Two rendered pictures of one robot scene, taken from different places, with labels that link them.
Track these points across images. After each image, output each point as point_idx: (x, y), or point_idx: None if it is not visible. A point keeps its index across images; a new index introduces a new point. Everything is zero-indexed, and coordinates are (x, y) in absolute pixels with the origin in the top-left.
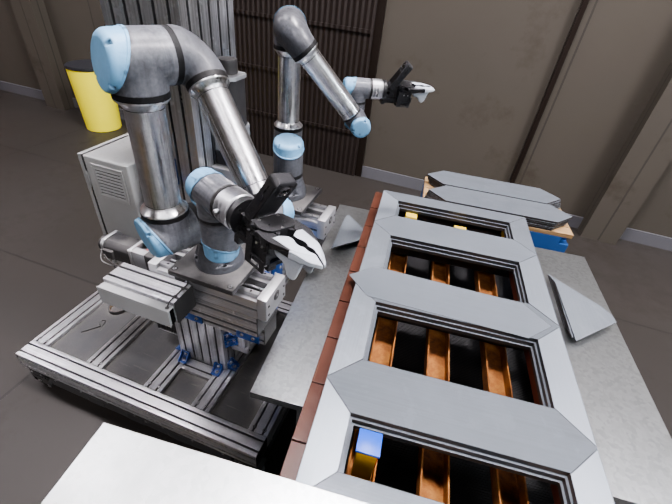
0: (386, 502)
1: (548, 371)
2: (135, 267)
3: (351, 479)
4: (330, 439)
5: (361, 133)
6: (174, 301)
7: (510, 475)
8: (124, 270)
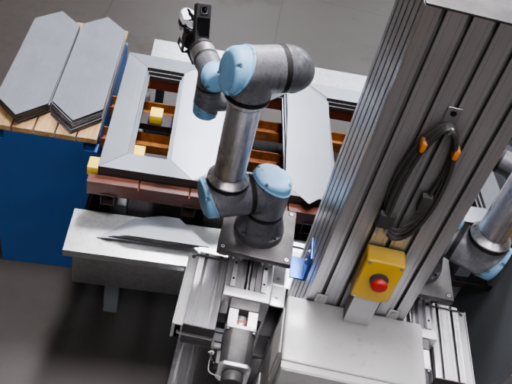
0: (487, 188)
1: (355, 101)
2: (436, 361)
3: (486, 202)
4: (471, 212)
5: None
6: (455, 308)
7: None
8: (446, 369)
